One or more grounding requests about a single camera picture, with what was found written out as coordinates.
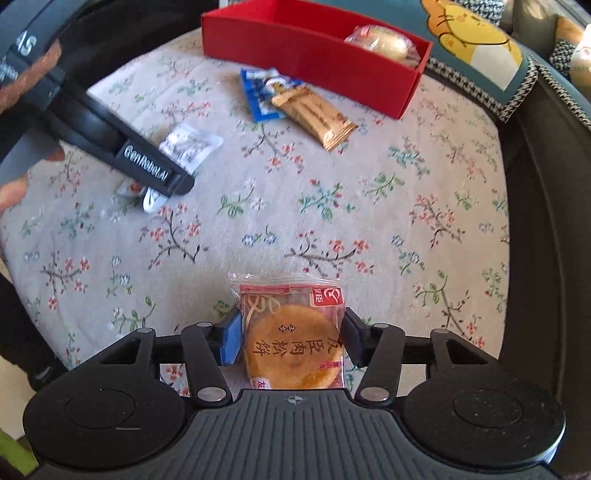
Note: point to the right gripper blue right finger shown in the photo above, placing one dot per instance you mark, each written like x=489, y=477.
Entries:
x=359, y=339

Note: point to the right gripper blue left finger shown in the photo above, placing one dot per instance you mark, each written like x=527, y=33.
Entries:
x=227, y=338

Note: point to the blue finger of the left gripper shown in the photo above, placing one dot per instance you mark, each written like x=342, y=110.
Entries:
x=152, y=166

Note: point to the meat floss cake packet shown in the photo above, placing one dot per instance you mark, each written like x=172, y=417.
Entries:
x=291, y=330

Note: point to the white silver packet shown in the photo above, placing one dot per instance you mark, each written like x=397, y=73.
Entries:
x=188, y=147

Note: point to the blue snack packet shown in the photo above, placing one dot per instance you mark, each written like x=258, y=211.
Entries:
x=260, y=86

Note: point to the steamed cake clear packet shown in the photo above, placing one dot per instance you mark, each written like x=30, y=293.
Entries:
x=385, y=42

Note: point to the person's left hand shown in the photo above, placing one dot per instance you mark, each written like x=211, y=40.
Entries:
x=13, y=192

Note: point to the floral tablecloth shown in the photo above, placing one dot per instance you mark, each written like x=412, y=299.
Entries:
x=410, y=217

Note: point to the brown biscuit packet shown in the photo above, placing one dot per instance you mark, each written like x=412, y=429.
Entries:
x=316, y=115

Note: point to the red cardboard box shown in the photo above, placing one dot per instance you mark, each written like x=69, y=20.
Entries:
x=307, y=41

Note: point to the blue lion sofa cover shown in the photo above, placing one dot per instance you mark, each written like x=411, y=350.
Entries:
x=468, y=51

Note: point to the white plastic shopping bag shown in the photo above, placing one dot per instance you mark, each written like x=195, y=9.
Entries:
x=580, y=65

